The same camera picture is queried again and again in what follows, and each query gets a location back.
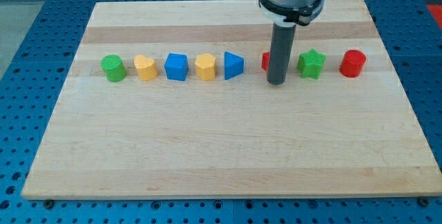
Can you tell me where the yellow heart block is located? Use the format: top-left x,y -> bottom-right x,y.
133,55 -> 158,81

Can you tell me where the blue cube block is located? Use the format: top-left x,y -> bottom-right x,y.
164,53 -> 189,81

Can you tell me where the blue triangle block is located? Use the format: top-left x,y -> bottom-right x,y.
224,52 -> 244,80

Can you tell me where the green star block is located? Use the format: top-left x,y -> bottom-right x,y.
296,48 -> 326,80

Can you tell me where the red block behind rod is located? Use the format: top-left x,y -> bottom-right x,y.
261,52 -> 270,71

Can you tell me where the light wooden board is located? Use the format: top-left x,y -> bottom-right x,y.
22,0 -> 441,200

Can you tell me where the red cylinder block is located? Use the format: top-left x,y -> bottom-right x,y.
339,50 -> 367,78

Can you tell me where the yellow hexagon block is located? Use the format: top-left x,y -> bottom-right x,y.
195,53 -> 216,81

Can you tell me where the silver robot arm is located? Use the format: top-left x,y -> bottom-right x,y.
258,0 -> 325,85

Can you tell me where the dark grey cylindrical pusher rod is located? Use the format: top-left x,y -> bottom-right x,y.
267,24 -> 296,85

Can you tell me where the green cylinder block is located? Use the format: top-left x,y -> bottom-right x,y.
100,55 -> 126,82

